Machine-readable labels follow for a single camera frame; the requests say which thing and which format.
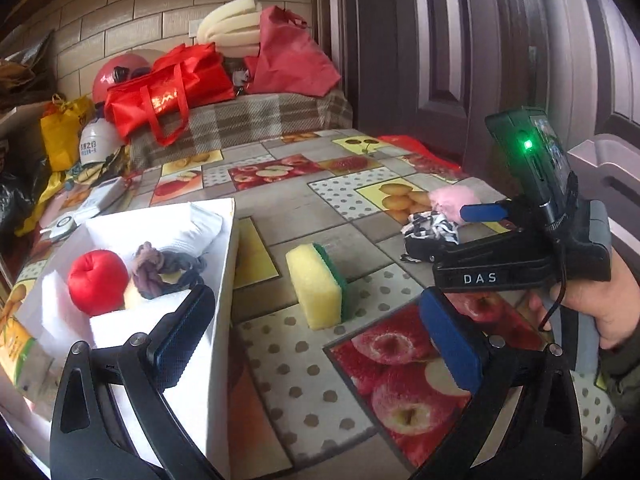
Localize wall switch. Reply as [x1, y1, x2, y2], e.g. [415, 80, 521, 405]
[188, 18, 202, 38]

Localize red tote bag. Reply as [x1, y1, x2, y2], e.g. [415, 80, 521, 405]
[104, 44, 235, 146]

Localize white round charger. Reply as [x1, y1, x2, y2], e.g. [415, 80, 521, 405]
[40, 214, 78, 240]

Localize red fabric bag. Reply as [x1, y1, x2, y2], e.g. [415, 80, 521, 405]
[244, 6, 341, 98]

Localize white helmet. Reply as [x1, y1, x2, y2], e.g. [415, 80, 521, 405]
[79, 118, 124, 166]

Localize white cloth in box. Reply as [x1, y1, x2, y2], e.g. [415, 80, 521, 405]
[158, 207, 224, 258]

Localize red helmet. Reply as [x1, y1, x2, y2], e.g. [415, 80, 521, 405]
[91, 52, 151, 103]

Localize yellow tissue pack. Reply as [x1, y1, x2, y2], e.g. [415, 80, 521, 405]
[1, 318, 53, 403]

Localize fruit pattern tablecloth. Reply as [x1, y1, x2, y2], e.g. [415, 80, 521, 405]
[0, 129, 622, 480]

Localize white cardboard box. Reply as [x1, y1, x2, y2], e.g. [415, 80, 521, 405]
[16, 198, 238, 478]

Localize pink fluffy pompom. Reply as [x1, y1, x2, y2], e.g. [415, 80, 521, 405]
[428, 184, 480, 224]

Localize yellow green sponge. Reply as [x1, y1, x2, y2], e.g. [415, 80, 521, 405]
[285, 243, 347, 330]

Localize plaid blanket bench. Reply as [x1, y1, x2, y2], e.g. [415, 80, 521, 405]
[129, 89, 352, 171]

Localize right hand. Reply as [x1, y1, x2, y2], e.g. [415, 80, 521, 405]
[528, 246, 640, 351]

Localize purple grey braided rope knot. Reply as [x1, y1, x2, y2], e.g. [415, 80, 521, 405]
[131, 242, 207, 300]

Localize black white patterned cloth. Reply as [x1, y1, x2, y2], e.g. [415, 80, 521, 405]
[400, 211, 459, 237]

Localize red plush apple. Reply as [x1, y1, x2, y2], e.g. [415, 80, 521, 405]
[66, 249, 129, 318]

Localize cream foam roll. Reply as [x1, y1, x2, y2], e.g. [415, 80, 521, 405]
[195, 0, 262, 58]

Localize white power bank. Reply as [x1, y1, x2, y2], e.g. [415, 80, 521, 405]
[77, 177, 129, 216]

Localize black plastic bag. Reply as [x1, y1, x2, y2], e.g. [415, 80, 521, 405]
[1, 166, 50, 235]

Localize yellow shopping bag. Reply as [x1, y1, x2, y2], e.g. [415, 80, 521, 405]
[40, 94, 94, 172]

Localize dark wooden door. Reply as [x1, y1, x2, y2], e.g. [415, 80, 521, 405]
[309, 0, 640, 241]

